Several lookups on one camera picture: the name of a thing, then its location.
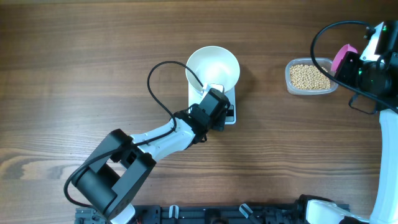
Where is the white bowl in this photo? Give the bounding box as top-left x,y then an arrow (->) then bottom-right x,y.
186,46 -> 240,92

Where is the clear plastic container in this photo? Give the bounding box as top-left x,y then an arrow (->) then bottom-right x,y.
285,58 -> 338,95

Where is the white digital kitchen scale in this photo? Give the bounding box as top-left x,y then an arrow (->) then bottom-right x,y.
188,84 -> 236,125

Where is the soybeans pile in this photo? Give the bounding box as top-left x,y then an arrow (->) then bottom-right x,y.
289,65 -> 331,90

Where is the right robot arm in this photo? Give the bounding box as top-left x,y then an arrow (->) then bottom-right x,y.
302,21 -> 397,223

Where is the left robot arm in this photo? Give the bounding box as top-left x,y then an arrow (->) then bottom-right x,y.
67,88 -> 230,223

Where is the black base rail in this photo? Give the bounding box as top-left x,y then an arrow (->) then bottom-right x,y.
75,204 -> 304,224

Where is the pink measuring scoop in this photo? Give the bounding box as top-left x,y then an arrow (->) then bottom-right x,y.
331,44 -> 358,72

